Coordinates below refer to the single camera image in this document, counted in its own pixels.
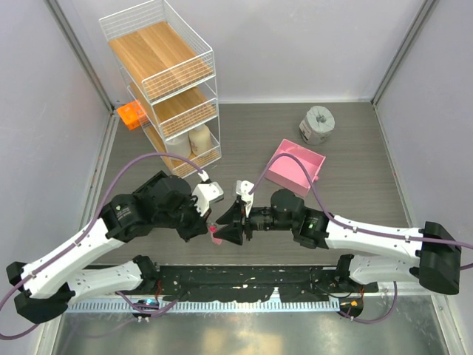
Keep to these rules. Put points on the white toilet paper roll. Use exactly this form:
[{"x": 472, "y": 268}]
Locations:
[{"x": 179, "y": 145}]

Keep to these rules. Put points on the pink plastic box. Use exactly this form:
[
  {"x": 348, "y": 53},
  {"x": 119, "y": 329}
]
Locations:
[{"x": 287, "y": 173}]

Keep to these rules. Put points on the grey wrapped paper roll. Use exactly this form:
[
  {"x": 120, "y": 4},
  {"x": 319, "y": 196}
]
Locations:
[{"x": 317, "y": 125}]

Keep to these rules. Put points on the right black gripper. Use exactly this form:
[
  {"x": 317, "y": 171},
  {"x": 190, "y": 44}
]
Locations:
[{"x": 234, "y": 231}]

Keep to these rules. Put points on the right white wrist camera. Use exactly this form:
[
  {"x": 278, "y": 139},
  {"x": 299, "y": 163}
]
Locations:
[{"x": 244, "y": 190}]

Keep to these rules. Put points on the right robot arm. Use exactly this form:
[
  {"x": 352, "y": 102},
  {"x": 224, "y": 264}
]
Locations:
[{"x": 427, "y": 255}]

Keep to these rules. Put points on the cream lotion bottle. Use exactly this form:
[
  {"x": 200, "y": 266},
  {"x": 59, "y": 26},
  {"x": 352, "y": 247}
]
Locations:
[{"x": 200, "y": 139}]

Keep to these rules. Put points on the orange plastic crate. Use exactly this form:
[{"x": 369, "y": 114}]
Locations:
[{"x": 132, "y": 115}]

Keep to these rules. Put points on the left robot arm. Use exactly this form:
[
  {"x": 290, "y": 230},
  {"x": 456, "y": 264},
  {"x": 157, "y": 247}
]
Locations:
[{"x": 53, "y": 283}]

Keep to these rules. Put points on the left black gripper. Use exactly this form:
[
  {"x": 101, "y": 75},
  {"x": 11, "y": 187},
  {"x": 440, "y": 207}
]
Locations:
[{"x": 198, "y": 226}]

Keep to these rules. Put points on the white slotted cable duct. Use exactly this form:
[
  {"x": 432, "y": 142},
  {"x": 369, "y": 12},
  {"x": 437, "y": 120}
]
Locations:
[{"x": 274, "y": 304}]

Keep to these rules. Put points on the white wire shelf rack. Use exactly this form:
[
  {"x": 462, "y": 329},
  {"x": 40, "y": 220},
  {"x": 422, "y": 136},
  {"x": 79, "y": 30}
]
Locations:
[{"x": 171, "y": 71}]

